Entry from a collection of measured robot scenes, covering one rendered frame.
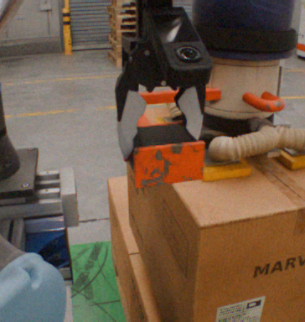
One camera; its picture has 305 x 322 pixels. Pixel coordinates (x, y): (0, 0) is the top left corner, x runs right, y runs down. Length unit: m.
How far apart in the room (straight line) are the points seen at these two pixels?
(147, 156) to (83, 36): 9.54
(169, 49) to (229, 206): 0.32
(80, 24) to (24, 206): 9.19
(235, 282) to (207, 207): 0.15
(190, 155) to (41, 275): 0.27
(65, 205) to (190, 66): 0.55
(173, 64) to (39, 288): 0.23
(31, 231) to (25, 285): 0.66
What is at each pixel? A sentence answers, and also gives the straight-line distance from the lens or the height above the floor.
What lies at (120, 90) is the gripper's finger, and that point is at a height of 1.29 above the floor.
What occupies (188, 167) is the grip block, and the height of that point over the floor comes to 1.20.
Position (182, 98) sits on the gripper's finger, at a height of 1.27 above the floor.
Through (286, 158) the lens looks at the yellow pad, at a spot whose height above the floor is 1.09.
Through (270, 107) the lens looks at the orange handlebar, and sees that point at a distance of 0.70.
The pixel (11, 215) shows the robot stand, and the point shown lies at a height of 0.95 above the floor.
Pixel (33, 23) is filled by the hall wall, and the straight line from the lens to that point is 10.02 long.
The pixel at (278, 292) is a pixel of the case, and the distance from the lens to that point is 0.76.
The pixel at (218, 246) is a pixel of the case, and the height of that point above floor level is 1.03.
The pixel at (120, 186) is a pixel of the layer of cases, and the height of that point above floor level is 0.54.
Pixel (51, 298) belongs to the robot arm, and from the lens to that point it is 0.25.
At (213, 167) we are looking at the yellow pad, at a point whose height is 1.09.
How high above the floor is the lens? 1.40
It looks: 26 degrees down
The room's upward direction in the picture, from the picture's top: straight up
